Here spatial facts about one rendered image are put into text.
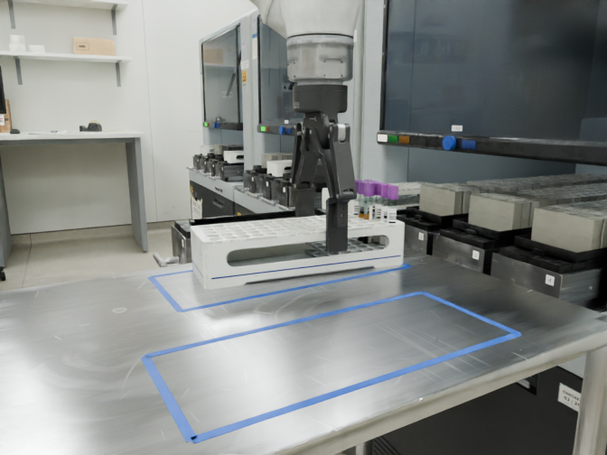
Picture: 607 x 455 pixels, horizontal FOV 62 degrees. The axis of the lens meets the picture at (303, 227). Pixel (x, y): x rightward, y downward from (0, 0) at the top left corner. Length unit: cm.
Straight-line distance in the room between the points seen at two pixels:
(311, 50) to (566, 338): 44
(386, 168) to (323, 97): 66
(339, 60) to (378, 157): 67
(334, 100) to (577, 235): 45
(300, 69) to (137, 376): 42
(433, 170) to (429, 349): 95
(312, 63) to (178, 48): 398
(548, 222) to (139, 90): 395
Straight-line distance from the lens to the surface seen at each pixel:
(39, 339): 57
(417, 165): 137
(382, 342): 51
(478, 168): 152
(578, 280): 86
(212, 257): 64
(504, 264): 90
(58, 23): 455
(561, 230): 92
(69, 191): 454
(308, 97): 68
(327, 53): 67
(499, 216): 100
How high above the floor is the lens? 104
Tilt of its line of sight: 13 degrees down
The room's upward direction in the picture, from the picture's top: straight up
